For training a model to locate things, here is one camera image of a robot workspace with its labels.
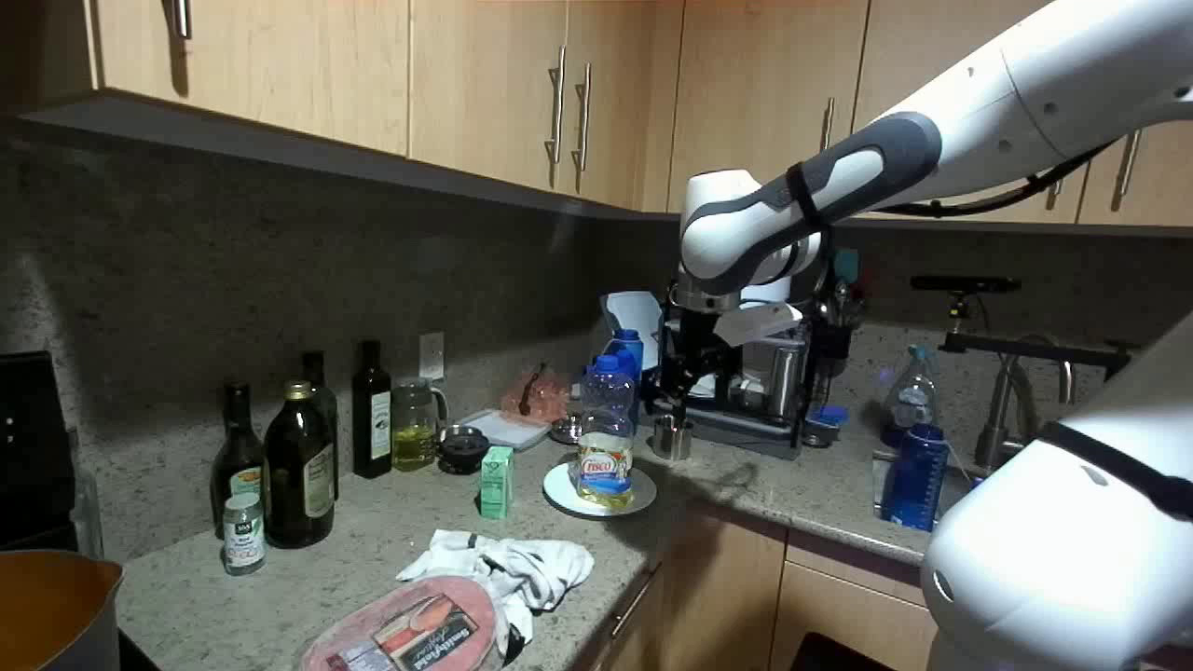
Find blue sponge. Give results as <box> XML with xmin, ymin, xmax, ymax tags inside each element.
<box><xmin>802</xmin><ymin>401</ymin><xmax>853</xmax><ymax>441</ymax></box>

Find dark blue soap bottle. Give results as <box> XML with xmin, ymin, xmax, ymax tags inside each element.
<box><xmin>877</xmin><ymin>420</ymin><xmax>956</xmax><ymax>537</ymax></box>

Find white round plate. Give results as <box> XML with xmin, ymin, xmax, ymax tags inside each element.
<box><xmin>540</xmin><ymin>455</ymin><xmax>659</xmax><ymax>521</ymax></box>

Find white crumpled cloth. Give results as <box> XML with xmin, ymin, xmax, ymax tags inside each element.
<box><xmin>394</xmin><ymin>524</ymin><xmax>597</xmax><ymax>652</ymax></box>

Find small metal cup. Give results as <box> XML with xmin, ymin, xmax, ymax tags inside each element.
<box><xmin>648</xmin><ymin>411</ymin><xmax>699</xmax><ymax>463</ymax></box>

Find chrome sink faucet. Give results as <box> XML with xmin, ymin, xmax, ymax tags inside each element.
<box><xmin>970</xmin><ymin>349</ymin><xmax>1082</xmax><ymax>475</ymax></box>

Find small spice jar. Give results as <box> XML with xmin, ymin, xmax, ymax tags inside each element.
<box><xmin>220</xmin><ymin>484</ymin><xmax>270</xmax><ymax>579</ymax></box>

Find small black round bowl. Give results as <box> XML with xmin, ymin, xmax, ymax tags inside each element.
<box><xmin>438</xmin><ymin>420</ymin><xmax>493</xmax><ymax>477</ymax></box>

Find metal dish rack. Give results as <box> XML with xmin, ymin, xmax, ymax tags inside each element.
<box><xmin>647</xmin><ymin>311</ymin><xmax>832</xmax><ymax>455</ymax></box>

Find glass pitcher with oil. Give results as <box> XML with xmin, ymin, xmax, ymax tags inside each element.
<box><xmin>392</xmin><ymin>373</ymin><xmax>453</xmax><ymax>475</ymax></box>

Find small green carton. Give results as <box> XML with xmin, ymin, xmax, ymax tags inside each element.
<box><xmin>478</xmin><ymin>443</ymin><xmax>518</xmax><ymax>521</ymax></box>

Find metal drawer handle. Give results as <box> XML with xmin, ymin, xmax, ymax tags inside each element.
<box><xmin>603</xmin><ymin>565</ymin><xmax>665</xmax><ymax>642</ymax></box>

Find black utensil holder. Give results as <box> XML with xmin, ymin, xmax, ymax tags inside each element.
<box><xmin>802</xmin><ymin>246</ymin><xmax>865</xmax><ymax>419</ymax></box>

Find blue water bottle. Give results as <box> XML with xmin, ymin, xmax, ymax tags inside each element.
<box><xmin>603</xmin><ymin>325</ymin><xmax>648</xmax><ymax>386</ymax></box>

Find plastic oil bottle blue cap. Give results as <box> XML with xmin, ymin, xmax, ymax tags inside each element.
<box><xmin>571</xmin><ymin>349</ymin><xmax>643</xmax><ymax>507</ymax></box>

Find wooden base cabinet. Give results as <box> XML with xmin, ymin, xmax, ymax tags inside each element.
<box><xmin>571</xmin><ymin>553</ymin><xmax>675</xmax><ymax>671</ymax></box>
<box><xmin>655</xmin><ymin>497</ymin><xmax>949</xmax><ymax>671</ymax></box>

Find pink packaged ham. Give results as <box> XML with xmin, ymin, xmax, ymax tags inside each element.
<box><xmin>295</xmin><ymin>571</ymin><xmax>508</xmax><ymax>671</ymax></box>

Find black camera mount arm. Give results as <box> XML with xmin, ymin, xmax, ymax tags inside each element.
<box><xmin>910</xmin><ymin>272</ymin><xmax>1138</xmax><ymax>375</ymax></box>

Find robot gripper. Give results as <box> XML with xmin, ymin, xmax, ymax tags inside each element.
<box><xmin>648</xmin><ymin>286</ymin><xmax>749</xmax><ymax>419</ymax></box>

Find dark bottle pale label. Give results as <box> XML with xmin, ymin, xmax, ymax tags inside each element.
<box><xmin>207</xmin><ymin>381</ymin><xmax>273</xmax><ymax>539</ymax></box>

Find large olive oil bottle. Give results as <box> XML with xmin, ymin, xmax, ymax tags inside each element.
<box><xmin>263</xmin><ymin>375</ymin><xmax>340</xmax><ymax>553</ymax></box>

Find pink plastic bag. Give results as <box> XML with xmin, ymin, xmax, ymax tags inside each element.
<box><xmin>496</xmin><ymin>360</ymin><xmax>573</xmax><ymax>424</ymax></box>

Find dark bottle white label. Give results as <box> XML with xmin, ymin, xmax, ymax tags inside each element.
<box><xmin>350</xmin><ymin>337</ymin><xmax>398</xmax><ymax>482</ymax></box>

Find white wall outlet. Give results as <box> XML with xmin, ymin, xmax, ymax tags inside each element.
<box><xmin>416</xmin><ymin>328</ymin><xmax>447</xmax><ymax>384</ymax></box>

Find white plastic jug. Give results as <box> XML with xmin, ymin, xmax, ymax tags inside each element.
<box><xmin>603</xmin><ymin>286</ymin><xmax>668</xmax><ymax>370</ymax></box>

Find white bowl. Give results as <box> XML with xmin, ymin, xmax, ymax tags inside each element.
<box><xmin>715</xmin><ymin>272</ymin><xmax>807</xmax><ymax>349</ymax></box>

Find steel pot orange inside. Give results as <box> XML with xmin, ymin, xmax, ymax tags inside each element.
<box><xmin>0</xmin><ymin>549</ymin><xmax>129</xmax><ymax>671</ymax></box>

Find clear plastic container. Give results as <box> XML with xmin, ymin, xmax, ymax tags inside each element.
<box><xmin>464</xmin><ymin>407</ymin><xmax>551</xmax><ymax>455</ymax></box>

